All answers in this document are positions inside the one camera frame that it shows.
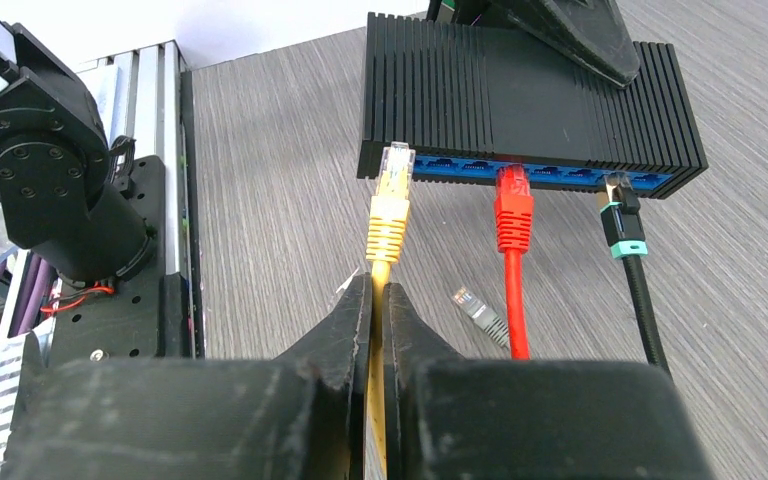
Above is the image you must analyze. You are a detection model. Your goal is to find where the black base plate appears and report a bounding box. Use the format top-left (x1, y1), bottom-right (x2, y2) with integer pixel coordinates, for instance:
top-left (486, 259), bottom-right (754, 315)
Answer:
top-left (48, 156), bottom-right (194, 367)

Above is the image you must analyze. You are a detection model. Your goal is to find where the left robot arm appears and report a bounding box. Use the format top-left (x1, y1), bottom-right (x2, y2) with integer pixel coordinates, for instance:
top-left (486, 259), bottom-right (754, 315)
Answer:
top-left (0, 1), bottom-right (641, 282)

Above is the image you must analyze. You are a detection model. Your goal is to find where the long black ethernet cable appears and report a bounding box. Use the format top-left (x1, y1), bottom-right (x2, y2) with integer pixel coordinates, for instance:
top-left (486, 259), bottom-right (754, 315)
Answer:
top-left (595, 170), bottom-right (671, 376)

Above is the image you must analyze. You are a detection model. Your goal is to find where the grey ethernet cable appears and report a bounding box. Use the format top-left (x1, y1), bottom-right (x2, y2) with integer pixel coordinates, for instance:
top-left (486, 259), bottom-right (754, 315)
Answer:
top-left (451, 286), bottom-right (512, 351)

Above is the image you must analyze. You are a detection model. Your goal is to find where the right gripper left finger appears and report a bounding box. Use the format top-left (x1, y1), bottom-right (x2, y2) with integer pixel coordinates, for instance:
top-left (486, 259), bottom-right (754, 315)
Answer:
top-left (0, 274), bottom-right (372, 479)

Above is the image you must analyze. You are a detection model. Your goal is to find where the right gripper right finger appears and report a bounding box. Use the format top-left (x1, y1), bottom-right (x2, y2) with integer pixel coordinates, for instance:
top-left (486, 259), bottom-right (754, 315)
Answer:
top-left (382, 283), bottom-right (713, 479)

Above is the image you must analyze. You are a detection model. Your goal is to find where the red ethernet cable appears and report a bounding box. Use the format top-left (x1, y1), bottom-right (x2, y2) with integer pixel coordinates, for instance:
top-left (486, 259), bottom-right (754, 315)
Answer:
top-left (493, 162), bottom-right (535, 362)

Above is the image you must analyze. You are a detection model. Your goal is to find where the black network switch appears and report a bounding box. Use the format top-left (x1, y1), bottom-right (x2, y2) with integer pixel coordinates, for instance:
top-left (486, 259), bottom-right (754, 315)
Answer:
top-left (357, 13), bottom-right (708, 199)

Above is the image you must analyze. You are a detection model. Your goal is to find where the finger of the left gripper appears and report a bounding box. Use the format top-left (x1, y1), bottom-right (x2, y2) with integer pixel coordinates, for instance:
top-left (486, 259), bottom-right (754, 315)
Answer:
top-left (492, 0), bottom-right (640, 88)

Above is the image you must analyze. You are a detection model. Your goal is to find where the yellow ethernet cable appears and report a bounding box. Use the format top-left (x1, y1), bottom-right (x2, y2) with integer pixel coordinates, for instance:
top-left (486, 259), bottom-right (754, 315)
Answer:
top-left (365, 140), bottom-right (417, 480)

